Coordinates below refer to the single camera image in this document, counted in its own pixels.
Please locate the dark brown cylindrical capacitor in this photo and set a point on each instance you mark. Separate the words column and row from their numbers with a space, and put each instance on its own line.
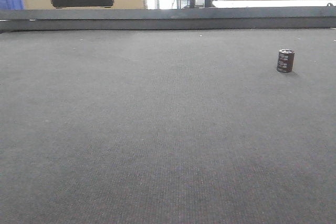
column 285, row 60

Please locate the dark grey table mat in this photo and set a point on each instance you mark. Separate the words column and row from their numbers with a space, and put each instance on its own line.
column 167, row 127

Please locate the white background table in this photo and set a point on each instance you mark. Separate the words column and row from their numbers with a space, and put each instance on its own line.
column 273, row 3

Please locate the grey metal table rail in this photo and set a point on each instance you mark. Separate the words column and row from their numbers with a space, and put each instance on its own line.
column 164, row 19

